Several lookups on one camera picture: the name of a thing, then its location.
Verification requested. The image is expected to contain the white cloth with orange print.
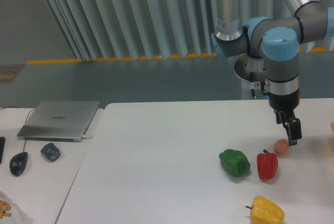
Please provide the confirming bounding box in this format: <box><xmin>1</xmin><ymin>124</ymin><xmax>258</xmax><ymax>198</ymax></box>
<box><xmin>1</xmin><ymin>192</ymin><xmax>32</xmax><ymax>223</ymax></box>

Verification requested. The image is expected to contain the red bell pepper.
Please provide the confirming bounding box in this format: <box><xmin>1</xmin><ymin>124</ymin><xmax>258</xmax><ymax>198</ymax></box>
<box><xmin>257</xmin><ymin>149</ymin><xmax>279</xmax><ymax>180</ymax></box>

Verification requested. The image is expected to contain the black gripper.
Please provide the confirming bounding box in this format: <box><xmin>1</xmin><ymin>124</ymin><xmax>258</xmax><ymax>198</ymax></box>
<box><xmin>268</xmin><ymin>89</ymin><xmax>302</xmax><ymax>146</ymax></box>

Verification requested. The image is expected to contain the brown egg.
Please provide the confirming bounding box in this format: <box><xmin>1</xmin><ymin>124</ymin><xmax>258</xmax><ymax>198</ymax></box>
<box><xmin>273</xmin><ymin>139</ymin><xmax>290</xmax><ymax>156</ymax></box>

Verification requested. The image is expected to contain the dark grey bell pepper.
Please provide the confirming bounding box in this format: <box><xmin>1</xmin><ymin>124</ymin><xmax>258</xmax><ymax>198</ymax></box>
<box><xmin>41</xmin><ymin>143</ymin><xmax>61</xmax><ymax>162</ymax></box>

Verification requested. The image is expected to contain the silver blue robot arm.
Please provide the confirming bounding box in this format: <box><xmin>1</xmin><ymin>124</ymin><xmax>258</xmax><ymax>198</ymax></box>
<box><xmin>211</xmin><ymin>0</ymin><xmax>333</xmax><ymax>146</ymax></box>

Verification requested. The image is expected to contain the corrugated white curtain partition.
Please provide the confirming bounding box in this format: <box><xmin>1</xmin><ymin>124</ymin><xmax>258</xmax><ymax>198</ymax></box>
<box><xmin>30</xmin><ymin>0</ymin><xmax>334</xmax><ymax>62</ymax></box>

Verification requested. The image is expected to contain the silver laptop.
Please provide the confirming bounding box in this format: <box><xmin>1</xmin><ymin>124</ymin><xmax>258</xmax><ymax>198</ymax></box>
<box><xmin>17</xmin><ymin>101</ymin><xmax>99</xmax><ymax>142</ymax></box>

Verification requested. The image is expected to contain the black computer mouse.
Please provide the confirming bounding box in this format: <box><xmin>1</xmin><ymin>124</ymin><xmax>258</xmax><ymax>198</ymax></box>
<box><xmin>9</xmin><ymin>151</ymin><xmax>28</xmax><ymax>176</ymax></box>

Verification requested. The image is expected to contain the black phone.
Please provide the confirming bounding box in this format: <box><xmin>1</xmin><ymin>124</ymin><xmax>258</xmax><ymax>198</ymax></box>
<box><xmin>0</xmin><ymin>136</ymin><xmax>6</xmax><ymax>163</ymax></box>

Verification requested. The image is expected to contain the black mouse cable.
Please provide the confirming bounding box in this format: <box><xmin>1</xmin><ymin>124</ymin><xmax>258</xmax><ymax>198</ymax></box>
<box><xmin>0</xmin><ymin>107</ymin><xmax>36</xmax><ymax>154</ymax></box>

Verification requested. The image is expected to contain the wooden basket edge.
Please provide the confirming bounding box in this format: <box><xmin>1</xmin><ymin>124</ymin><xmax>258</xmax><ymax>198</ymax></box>
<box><xmin>330</xmin><ymin>122</ymin><xmax>334</xmax><ymax>134</ymax></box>

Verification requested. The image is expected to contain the green bell pepper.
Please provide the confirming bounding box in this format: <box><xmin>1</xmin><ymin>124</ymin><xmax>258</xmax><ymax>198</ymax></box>
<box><xmin>219</xmin><ymin>149</ymin><xmax>251</xmax><ymax>178</ymax></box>

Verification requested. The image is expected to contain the yellow bell pepper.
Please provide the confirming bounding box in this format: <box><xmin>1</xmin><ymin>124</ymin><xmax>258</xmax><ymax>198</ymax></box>
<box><xmin>245</xmin><ymin>196</ymin><xmax>285</xmax><ymax>224</ymax></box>

